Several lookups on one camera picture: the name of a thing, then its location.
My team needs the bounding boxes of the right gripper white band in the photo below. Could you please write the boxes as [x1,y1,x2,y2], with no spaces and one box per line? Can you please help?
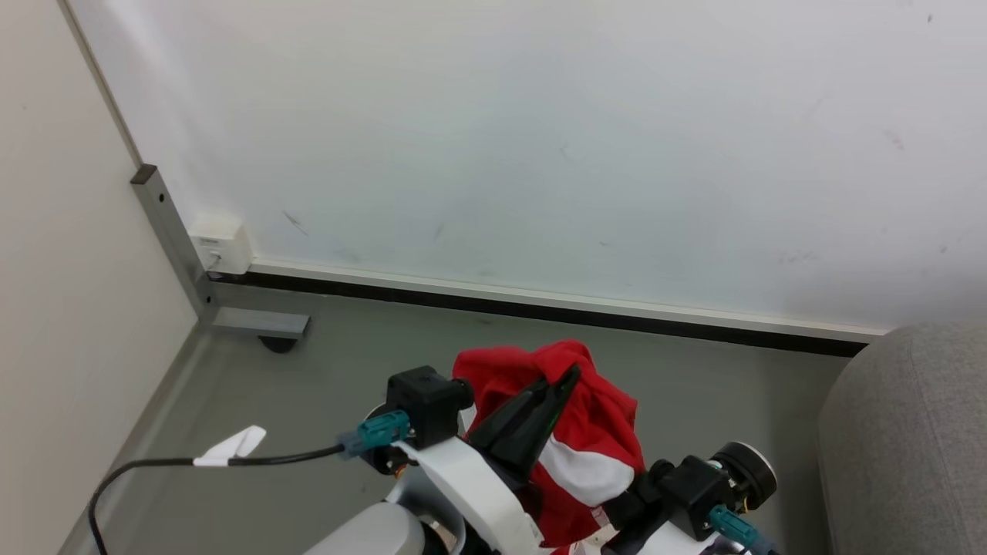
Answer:
[601,459,722,555]

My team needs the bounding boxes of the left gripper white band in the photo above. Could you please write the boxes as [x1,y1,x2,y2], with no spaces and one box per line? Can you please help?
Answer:
[397,364,582,555]

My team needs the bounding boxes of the red and white garment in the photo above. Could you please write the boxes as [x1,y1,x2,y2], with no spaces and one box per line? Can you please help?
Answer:
[452,340,647,555]

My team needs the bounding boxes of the white and black baseboard strip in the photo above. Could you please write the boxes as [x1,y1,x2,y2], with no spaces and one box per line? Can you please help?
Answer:
[207,259,889,358]

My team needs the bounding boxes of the grey fabric sofa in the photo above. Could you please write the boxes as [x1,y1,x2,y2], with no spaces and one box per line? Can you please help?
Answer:
[817,322,987,555]

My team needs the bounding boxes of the short cable with teal plug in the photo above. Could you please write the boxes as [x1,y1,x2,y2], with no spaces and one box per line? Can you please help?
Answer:
[708,504,781,555]

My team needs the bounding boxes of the white tag on cable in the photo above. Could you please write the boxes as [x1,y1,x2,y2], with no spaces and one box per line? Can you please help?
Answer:
[192,425,268,468]

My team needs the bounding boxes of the black cable with teal plug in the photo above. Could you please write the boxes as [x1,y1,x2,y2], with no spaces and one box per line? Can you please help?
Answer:
[88,410,413,555]

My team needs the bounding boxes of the white wall socket box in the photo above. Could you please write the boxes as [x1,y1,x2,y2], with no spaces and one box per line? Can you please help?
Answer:
[188,215,254,277]

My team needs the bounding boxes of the grey metal frame post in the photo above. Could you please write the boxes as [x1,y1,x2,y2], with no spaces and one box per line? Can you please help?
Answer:
[130,163,312,341]

